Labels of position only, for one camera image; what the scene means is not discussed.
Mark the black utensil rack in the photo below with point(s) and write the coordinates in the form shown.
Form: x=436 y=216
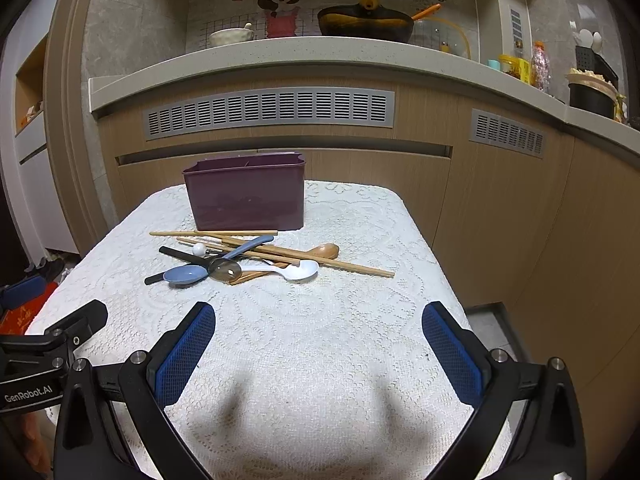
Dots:
x=588 y=61

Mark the cartoon wall sticker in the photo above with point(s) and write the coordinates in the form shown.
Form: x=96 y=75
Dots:
x=281 y=17

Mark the yellow seasoning box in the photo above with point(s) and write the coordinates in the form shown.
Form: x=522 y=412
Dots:
x=515 y=67

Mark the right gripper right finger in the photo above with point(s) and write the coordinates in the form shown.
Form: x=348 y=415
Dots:
x=486 y=381

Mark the white ceramic bowl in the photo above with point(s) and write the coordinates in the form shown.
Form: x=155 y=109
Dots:
x=232 y=35

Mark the small white round spoon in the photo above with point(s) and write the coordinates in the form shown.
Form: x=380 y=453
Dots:
x=199 y=250

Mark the orange cap bottle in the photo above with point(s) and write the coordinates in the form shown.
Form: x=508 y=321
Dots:
x=540 y=68

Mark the teal cap jar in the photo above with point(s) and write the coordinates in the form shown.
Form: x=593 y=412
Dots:
x=494 y=64

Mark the glass pot lid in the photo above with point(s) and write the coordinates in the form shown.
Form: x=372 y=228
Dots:
x=441 y=35

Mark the purple plastic utensil box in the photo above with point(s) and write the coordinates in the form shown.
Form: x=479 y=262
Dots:
x=262 y=191

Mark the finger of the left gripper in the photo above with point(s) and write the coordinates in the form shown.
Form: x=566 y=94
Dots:
x=79 y=326

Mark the blue plastic spoon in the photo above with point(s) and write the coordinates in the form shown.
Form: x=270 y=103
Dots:
x=249 y=245

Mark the stone kitchen countertop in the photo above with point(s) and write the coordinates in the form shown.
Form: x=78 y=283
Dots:
x=300 y=56

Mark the small grey ventilation grille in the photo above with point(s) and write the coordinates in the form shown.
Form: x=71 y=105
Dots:
x=500 y=132

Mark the black yellow frying pan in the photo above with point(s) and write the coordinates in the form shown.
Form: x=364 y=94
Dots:
x=369 y=19

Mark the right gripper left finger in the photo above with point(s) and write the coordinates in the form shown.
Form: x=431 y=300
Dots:
x=152 y=380

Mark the white lace tablecloth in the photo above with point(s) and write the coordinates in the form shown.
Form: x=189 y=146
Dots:
x=327 y=379

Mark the translucent brown spoon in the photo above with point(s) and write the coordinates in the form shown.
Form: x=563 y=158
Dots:
x=224 y=270

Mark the white plastic spoon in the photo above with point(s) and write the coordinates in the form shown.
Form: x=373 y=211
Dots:
x=303 y=271

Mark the black round pot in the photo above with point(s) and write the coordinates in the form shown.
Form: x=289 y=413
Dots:
x=592 y=93

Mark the black handled small spoon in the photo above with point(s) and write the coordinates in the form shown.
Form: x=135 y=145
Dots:
x=185 y=255

